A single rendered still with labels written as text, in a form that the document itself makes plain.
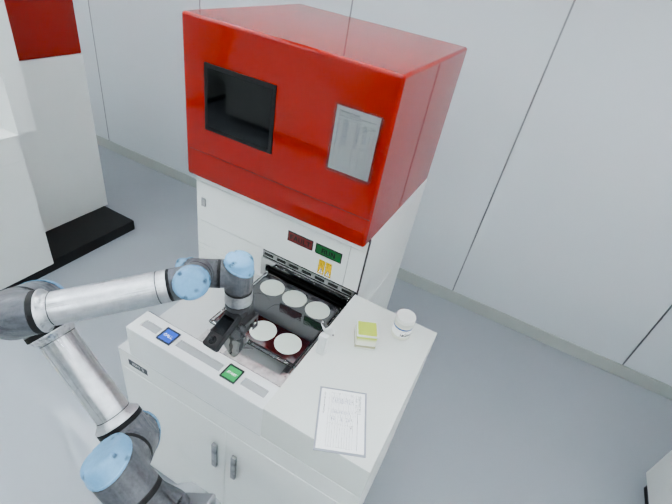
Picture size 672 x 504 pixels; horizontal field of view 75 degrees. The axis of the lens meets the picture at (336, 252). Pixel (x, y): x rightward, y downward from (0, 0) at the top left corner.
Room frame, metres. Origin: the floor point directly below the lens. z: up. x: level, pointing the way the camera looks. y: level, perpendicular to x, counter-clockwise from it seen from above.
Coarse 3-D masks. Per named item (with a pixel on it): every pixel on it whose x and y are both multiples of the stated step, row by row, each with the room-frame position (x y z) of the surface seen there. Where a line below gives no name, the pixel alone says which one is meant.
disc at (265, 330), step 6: (258, 324) 1.13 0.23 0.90; (264, 324) 1.14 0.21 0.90; (270, 324) 1.15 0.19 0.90; (252, 330) 1.10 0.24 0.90; (258, 330) 1.10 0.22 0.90; (264, 330) 1.11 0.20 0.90; (270, 330) 1.12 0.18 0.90; (276, 330) 1.12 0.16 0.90; (252, 336) 1.07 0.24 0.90; (258, 336) 1.08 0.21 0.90; (264, 336) 1.08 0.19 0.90; (270, 336) 1.09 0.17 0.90
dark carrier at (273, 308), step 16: (256, 288) 1.32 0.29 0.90; (288, 288) 1.36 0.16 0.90; (256, 304) 1.24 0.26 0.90; (272, 304) 1.25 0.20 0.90; (272, 320) 1.17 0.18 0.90; (288, 320) 1.18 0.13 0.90; (304, 320) 1.20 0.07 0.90; (320, 320) 1.22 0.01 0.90; (304, 336) 1.12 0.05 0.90; (272, 352) 1.02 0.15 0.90
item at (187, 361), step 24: (144, 336) 0.93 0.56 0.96; (144, 360) 0.93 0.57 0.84; (168, 360) 0.89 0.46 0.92; (192, 360) 0.87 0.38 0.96; (216, 360) 0.89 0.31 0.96; (192, 384) 0.85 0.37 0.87; (216, 384) 0.81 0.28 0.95; (240, 384) 0.82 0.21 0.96; (264, 384) 0.84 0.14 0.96; (240, 408) 0.78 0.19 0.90
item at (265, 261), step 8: (264, 256) 1.49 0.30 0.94; (264, 264) 1.48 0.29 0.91; (272, 264) 1.46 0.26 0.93; (280, 264) 1.46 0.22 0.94; (264, 272) 1.48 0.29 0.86; (272, 272) 1.48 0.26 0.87; (288, 272) 1.43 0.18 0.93; (296, 272) 1.42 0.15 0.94; (288, 280) 1.45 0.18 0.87; (304, 280) 1.40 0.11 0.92; (312, 280) 1.39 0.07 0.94; (304, 288) 1.41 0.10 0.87; (320, 288) 1.38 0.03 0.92; (328, 288) 1.36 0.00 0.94; (320, 296) 1.38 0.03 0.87; (336, 296) 1.35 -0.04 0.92; (344, 296) 1.34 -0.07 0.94; (336, 304) 1.36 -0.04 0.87
